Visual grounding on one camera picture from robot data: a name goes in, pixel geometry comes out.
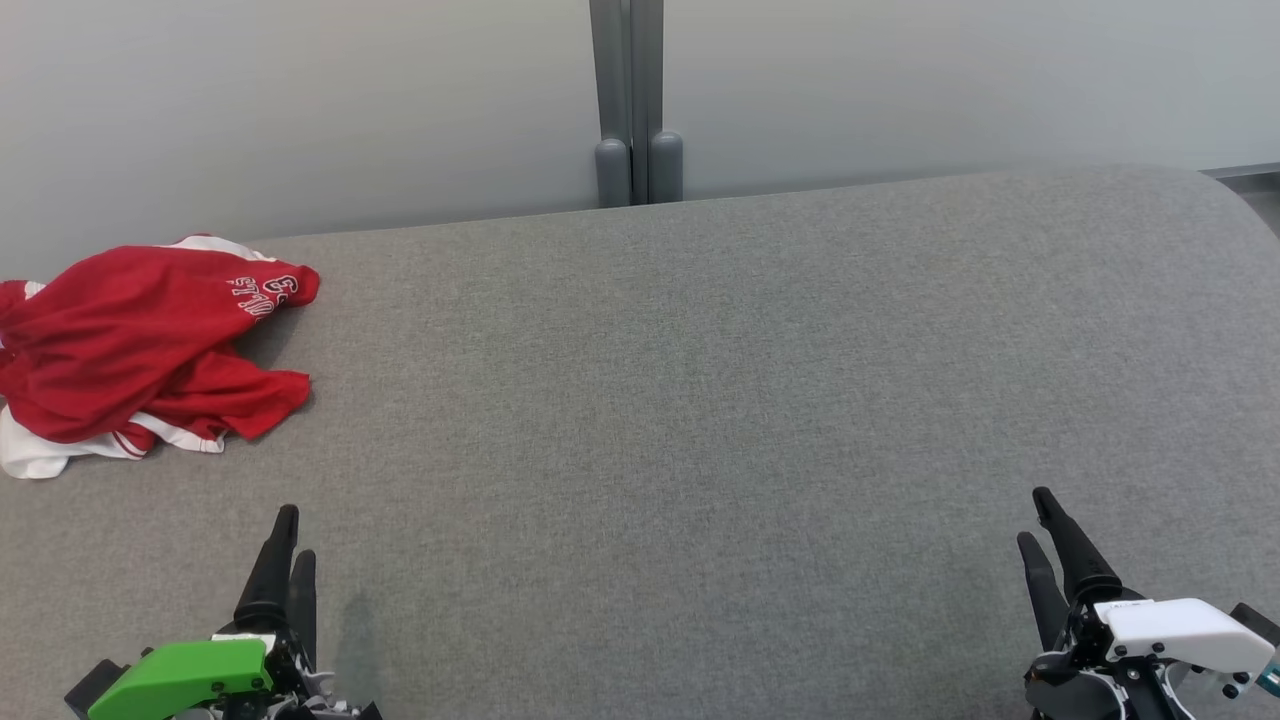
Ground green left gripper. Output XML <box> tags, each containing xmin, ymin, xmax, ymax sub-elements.
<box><xmin>88</xmin><ymin>504</ymin><xmax>383</xmax><ymax>720</ymax></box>

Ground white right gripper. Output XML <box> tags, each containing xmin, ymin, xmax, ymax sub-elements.
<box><xmin>1016</xmin><ymin>486</ymin><xmax>1277</xmax><ymax>720</ymax></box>

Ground red shorts with white stripe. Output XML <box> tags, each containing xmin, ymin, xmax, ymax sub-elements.
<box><xmin>0</xmin><ymin>234</ymin><xmax>322</xmax><ymax>401</ymax></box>

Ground grey partition post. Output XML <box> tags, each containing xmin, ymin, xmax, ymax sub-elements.
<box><xmin>589</xmin><ymin>0</ymin><xmax>686</xmax><ymax>208</ymax></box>

